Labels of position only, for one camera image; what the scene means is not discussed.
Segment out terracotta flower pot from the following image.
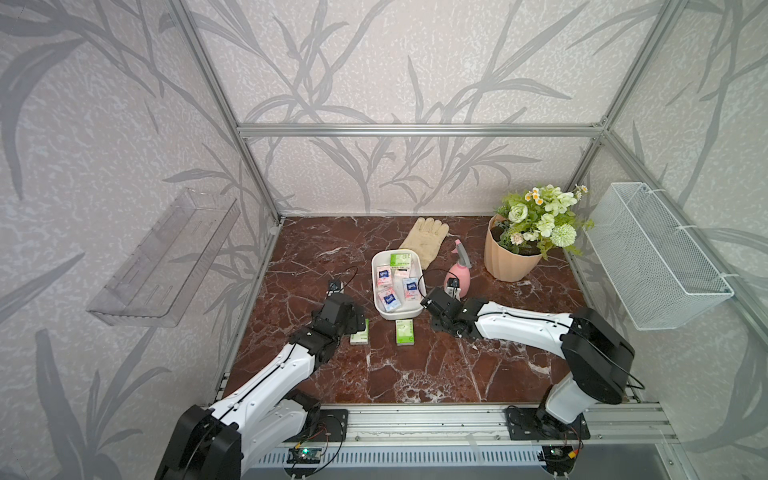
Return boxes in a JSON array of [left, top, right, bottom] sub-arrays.
[[484, 214, 542, 283]]

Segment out white wire basket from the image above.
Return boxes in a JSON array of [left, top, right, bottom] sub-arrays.
[[587, 182, 734, 331]]

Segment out pink blue Tempo pack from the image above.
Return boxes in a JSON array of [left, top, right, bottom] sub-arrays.
[[378, 288, 401, 312]]

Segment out pink Tempo pack right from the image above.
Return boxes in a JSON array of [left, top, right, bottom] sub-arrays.
[[402, 278, 420, 301]]

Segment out right controller board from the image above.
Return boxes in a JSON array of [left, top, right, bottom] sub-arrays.
[[538, 445, 580, 465]]

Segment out clear acrylic wall shelf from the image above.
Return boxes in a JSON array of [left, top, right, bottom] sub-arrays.
[[86, 188, 241, 328]]

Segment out pink Tempo tissue pack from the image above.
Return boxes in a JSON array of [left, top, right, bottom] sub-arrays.
[[375, 266, 393, 290]]

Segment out beige work glove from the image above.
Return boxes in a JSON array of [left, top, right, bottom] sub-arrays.
[[400, 217, 449, 270]]

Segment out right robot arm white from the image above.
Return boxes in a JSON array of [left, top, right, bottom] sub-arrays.
[[421, 288, 635, 429]]

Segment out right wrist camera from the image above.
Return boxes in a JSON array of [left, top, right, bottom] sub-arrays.
[[444, 275, 461, 299]]

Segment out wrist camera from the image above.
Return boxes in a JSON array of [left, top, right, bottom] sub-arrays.
[[444, 275, 461, 299], [327, 279, 344, 296]]

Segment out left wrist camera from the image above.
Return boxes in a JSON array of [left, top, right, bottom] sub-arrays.
[[327, 279, 344, 296]]

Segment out left controller board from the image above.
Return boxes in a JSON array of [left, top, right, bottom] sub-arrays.
[[285, 447, 326, 467]]

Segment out controller board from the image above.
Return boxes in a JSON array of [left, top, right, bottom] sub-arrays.
[[538, 445, 580, 465], [285, 447, 326, 467]]

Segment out artificial green white flowers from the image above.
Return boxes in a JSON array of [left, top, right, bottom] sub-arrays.
[[490, 184, 593, 259]]

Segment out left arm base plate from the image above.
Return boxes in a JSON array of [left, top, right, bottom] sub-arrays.
[[287, 408, 349, 443]]

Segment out pink spray bottle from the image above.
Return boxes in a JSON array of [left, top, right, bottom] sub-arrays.
[[444, 240, 471, 299]]

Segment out green tissue pack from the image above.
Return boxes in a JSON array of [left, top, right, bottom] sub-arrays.
[[395, 319, 415, 346], [349, 318, 370, 345], [390, 252, 412, 270]]

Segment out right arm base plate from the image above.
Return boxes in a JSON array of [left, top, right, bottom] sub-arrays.
[[504, 406, 591, 442]]

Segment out aluminium front rail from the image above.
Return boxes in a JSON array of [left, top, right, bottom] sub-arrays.
[[326, 403, 680, 447]]

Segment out white plastic storage box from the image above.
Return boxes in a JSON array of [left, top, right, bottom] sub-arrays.
[[371, 249, 425, 320]]

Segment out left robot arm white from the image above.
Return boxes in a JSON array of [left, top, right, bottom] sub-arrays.
[[155, 293, 365, 479]]

